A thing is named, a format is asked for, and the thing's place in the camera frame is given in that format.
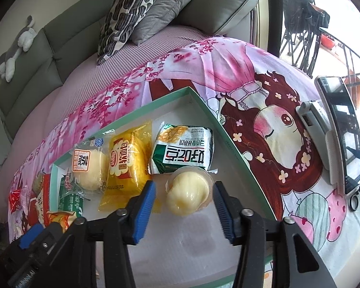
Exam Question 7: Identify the black folding chair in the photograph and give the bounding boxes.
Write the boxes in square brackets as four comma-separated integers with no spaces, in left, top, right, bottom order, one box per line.
[280,0,330,78]

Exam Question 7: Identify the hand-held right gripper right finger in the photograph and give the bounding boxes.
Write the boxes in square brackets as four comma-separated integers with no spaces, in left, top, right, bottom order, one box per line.
[213,180,338,288]

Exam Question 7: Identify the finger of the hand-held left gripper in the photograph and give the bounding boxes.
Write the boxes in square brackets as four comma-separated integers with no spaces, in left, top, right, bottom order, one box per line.
[19,223,46,250]
[44,221,64,244]

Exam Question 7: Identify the green white biscuit packet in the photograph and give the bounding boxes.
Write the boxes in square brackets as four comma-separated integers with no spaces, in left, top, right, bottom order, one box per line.
[148,121,214,174]

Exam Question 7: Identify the red shiny candy packet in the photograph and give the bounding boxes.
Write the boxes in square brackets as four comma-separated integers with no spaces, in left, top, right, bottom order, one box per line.
[7,186,23,213]

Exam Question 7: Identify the plain grey pillow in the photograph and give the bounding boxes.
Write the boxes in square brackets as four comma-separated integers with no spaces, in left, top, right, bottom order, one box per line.
[130,0,211,46]

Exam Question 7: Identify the yellow bread packet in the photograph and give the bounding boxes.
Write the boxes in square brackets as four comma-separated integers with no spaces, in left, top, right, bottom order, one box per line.
[99,120,162,213]

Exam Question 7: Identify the cream pudding cup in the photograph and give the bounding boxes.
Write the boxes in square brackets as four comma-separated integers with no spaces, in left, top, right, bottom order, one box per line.
[163,166,218,216]

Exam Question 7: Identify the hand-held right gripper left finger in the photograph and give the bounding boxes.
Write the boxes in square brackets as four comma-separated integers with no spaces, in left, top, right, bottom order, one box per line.
[52,180,156,288]

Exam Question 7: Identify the red patterned snack packet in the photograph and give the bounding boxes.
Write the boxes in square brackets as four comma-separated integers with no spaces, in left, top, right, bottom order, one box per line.
[25,196,44,227]

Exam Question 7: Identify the green clear snack packet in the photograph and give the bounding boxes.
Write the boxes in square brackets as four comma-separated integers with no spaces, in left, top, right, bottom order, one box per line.
[58,169,86,216]

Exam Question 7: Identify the dark window frame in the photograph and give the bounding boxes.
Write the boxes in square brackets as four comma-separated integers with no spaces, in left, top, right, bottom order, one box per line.
[264,0,285,57]

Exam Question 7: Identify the clear steamed cake packet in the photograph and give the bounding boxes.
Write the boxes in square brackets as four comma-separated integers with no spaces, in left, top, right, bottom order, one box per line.
[69,139,108,197]

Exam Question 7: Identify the smartphone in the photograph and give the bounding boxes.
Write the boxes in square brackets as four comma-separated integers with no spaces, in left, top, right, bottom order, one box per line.
[314,76,360,197]

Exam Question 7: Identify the grey white plush toy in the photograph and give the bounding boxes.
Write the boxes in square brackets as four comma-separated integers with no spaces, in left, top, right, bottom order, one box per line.
[0,15,36,83]

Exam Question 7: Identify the black white patterned pillow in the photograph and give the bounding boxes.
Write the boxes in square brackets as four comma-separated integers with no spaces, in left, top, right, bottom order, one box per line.
[96,0,160,66]

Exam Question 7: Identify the printed cartoon blanket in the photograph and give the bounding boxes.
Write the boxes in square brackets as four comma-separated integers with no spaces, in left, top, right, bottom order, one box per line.
[7,36,360,288]

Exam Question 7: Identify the black balcony railing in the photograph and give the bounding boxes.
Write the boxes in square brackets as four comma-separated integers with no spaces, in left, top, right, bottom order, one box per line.
[318,27,360,108]

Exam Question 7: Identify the teal cardboard box tray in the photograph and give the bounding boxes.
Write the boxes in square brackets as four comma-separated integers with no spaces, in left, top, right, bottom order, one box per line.
[49,86,278,288]

